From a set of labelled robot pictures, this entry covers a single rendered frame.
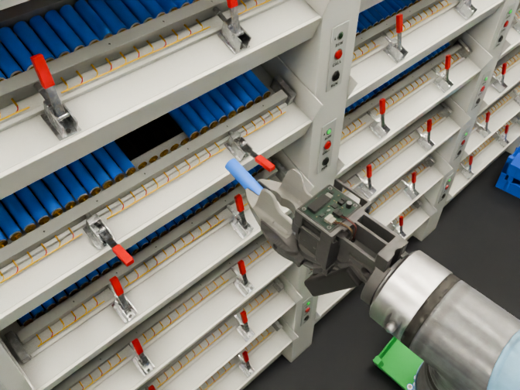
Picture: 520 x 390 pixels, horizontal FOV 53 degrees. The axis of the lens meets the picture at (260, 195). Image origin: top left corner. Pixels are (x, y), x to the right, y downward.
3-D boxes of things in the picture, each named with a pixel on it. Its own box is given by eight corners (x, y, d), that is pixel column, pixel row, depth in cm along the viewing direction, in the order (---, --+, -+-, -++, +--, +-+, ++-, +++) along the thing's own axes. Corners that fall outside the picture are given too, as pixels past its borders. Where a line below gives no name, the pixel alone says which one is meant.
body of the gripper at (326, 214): (333, 173, 61) (422, 232, 55) (324, 220, 67) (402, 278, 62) (288, 207, 57) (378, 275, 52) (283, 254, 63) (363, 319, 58)
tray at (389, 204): (436, 182, 176) (460, 161, 164) (314, 287, 147) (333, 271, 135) (395, 138, 180) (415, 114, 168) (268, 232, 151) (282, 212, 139)
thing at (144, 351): (294, 262, 128) (314, 241, 116) (71, 442, 99) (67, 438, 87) (241, 200, 132) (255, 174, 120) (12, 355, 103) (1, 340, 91)
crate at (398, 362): (430, 412, 153) (430, 409, 146) (374, 364, 163) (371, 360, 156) (492, 332, 157) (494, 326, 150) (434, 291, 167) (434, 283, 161)
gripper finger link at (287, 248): (278, 204, 65) (334, 241, 62) (277, 213, 67) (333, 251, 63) (252, 226, 63) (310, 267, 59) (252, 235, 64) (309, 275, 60)
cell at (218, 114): (202, 93, 91) (225, 120, 90) (194, 97, 90) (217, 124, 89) (204, 87, 90) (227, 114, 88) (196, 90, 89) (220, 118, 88)
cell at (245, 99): (229, 79, 94) (251, 105, 93) (221, 83, 93) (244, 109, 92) (230, 73, 93) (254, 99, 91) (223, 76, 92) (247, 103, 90)
